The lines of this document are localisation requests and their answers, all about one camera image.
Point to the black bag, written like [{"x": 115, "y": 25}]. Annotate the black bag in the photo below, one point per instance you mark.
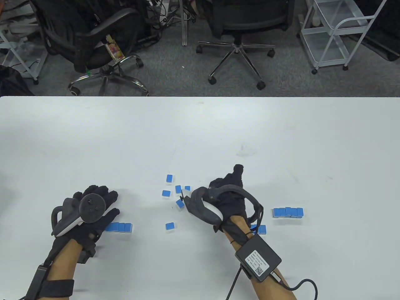
[{"x": 12, "y": 82}]

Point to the black flat case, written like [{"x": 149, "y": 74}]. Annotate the black flat case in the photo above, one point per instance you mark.
[{"x": 386, "y": 40}]

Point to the black chair with chrome base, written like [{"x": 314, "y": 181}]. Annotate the black chair with chrome base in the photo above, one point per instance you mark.
[{"x": 93, "y": 40}]

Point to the black box with white label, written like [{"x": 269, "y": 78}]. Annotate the black box with white label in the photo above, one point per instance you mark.
[{"x": 257, "y": 259}]

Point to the person's left hand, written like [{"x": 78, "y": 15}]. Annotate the person's left hand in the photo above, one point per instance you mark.
[{"x": 92, "y": 234}]

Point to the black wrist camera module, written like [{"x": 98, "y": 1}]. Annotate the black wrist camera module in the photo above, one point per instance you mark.
[
  {"x": 217, "y": 228},
  {"x": 87, "y": 253}
]

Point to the person's left forearm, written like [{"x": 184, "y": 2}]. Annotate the person's left forearm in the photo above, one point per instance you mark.
[{"x": 64, "y": 262}]

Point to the black mesh office chair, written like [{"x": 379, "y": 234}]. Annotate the black mesh office chair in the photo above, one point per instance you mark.
[{"x": 247, "y": 18}]

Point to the grey crumpled cloth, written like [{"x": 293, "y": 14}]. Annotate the grey crumpled cloth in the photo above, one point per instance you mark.
[{"x": 14, "y": 23}]

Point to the person's right forearm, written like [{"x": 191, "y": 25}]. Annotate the person's right forearm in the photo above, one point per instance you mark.
[{"x": 240, "y": 228}]

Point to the white metal rack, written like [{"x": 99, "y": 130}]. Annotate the white metal rack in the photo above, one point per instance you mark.
[{"x": 29, "y": 67}]

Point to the colourful snack packet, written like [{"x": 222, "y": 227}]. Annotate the colourful snack packet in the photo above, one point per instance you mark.
[{"x": 114, "y": 50}]

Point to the plain black forearm box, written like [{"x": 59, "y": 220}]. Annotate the plain black forearm box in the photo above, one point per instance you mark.
[{"x": 36, "y": 281}]

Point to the grey and white controller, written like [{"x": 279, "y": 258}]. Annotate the grey and white controller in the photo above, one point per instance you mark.
[
  {"x": 90, "y": 207},
  {"x": 200, "y": 206}
]

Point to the person's right hand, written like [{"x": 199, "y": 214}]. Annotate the person's right hand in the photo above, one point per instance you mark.
[{"x": 231, "y": 203}]

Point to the blue mahjong tiles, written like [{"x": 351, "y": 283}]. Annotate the blue mahjong tiles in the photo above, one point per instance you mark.
[{"x": 169, "y": 226}]

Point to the white desk leg post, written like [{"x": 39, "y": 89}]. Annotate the white desk leg post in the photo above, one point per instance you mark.
[{"x": 185, "y": 25}]

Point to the blue mahjong tile wall row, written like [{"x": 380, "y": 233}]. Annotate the blue mahjong tile wall row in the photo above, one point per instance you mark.
[
  {"x": 262, "y": 229},
  {"x": 120, "y": 227},
  {"x": 287, "y": 213}
]

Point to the white metal cart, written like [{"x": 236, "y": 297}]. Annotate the white metal cart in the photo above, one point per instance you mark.
[{"x": 325, "y": 51}]

